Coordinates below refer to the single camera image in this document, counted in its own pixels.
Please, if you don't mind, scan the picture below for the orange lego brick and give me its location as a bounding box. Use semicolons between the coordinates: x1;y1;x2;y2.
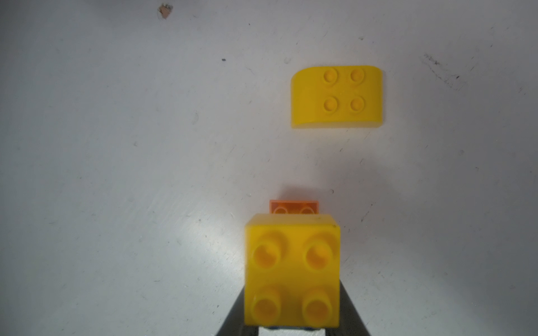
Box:
270;200;319;214

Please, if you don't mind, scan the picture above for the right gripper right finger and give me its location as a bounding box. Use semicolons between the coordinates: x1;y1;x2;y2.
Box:
338;281;371;336

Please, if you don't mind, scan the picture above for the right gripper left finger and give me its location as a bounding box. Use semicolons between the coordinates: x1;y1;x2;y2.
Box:
216;288;248;336

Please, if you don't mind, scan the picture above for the yellow curved lego brick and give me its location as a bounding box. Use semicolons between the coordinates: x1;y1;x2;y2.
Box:
291;65;383;128

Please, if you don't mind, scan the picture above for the small yellow lego brick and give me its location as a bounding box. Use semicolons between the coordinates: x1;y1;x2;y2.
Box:
244;214;340;329

